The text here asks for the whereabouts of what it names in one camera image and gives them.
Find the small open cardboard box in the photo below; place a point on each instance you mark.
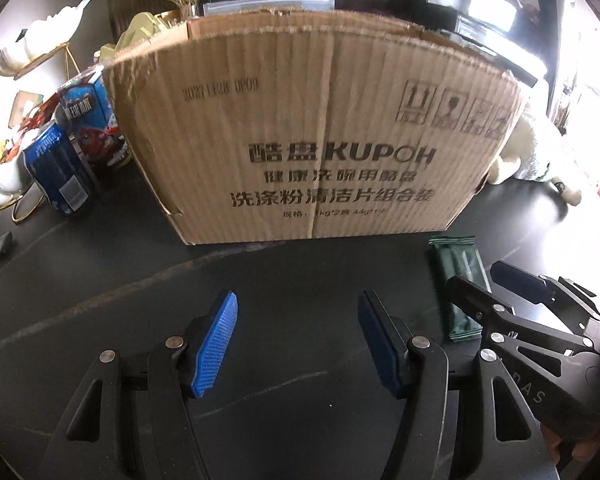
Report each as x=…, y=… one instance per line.
x=25, y=107

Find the tall blue snack canister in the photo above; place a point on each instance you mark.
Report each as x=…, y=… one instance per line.
x=92, y=110

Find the person's right hand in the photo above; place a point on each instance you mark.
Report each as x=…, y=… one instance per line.
x=567, y=455

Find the black piano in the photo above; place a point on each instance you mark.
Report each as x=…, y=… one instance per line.
x=480, y=10

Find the dark green snack bar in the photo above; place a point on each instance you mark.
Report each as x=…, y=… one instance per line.
x=455, y=257

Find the brown cardboard box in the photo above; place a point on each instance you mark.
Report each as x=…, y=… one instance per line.
x=305, y=110

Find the small blue can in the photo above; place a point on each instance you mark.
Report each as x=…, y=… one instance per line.
x=55, y=165

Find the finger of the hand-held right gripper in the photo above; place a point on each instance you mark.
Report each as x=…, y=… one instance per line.
x=472, y=302
x=515, y=275

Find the white plush toy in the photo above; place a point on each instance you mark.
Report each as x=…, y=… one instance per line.
x=535, y=150

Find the white shell tiered stand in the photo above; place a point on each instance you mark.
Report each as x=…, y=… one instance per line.
x=35, y=45

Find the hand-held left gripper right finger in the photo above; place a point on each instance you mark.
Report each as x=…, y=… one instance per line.
x=380, y=340

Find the yellow green folded box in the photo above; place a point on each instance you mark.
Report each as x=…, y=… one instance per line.
x=140, y=30

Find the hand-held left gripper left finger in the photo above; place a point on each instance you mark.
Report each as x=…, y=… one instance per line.
x=215, y=340

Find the clear plastic container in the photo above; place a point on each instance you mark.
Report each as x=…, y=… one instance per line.
x=260, y=6

